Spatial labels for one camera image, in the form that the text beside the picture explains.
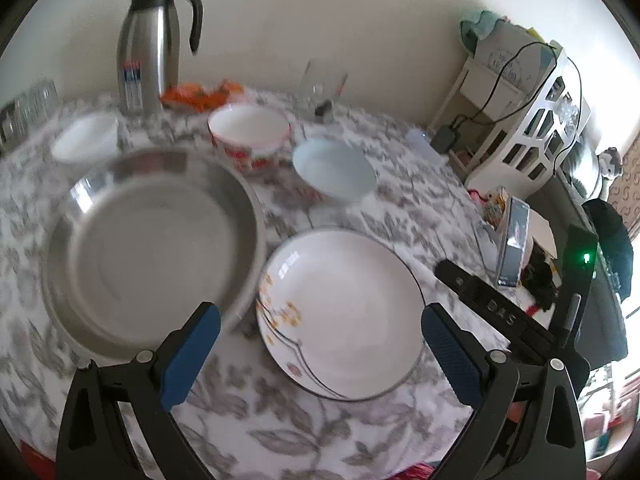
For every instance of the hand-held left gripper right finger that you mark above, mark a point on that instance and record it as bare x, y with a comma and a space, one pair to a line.
450, 360

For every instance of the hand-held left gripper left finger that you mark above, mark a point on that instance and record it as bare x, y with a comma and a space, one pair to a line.
192, 355

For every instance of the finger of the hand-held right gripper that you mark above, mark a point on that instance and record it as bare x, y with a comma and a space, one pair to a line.
457, 279

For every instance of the steel basin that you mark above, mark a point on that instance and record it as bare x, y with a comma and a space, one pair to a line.
150, 250

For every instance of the white floral plate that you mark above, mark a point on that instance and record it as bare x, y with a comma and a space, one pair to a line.
345, 310

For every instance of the red patterned bowl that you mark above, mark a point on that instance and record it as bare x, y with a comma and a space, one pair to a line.
247, 130

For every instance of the white bowl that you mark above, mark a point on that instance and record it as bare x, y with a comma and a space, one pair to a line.
85, 135

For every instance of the black rounded object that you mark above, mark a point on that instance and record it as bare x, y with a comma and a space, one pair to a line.
610, 240

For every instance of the silver rectangular box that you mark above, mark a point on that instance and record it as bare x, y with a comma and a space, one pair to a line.
514, 240

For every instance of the colourful small packet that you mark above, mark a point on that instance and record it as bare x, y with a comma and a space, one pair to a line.
495, 207

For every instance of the stuffed toy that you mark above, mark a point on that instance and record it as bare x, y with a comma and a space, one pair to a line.
610, 162

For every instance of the grey floral tablecloth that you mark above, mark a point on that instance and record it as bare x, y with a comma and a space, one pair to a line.
280, 435

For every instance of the translucent white plastic box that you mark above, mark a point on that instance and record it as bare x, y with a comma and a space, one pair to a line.
424, 144

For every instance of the black charger adapter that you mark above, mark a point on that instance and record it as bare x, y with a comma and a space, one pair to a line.
444, 138

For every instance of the white shelf rack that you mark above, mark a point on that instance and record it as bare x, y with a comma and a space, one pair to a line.
530, 125

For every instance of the light blue bowl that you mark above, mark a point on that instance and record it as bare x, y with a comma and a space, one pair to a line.
332, 167

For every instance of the white printed box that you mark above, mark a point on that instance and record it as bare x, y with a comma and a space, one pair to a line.
515, 45

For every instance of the clear glass tumbler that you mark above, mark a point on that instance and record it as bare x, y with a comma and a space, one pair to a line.
320, 87

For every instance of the teal cloth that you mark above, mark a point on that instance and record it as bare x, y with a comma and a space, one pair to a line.
477, 27

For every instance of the orange snack packet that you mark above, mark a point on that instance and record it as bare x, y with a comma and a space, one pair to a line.
225, 91
182, 97

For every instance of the small glass cup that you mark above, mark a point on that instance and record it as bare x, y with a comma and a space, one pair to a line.
44, 97

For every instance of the steel thermos jug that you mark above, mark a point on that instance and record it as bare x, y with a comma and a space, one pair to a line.
150, 45

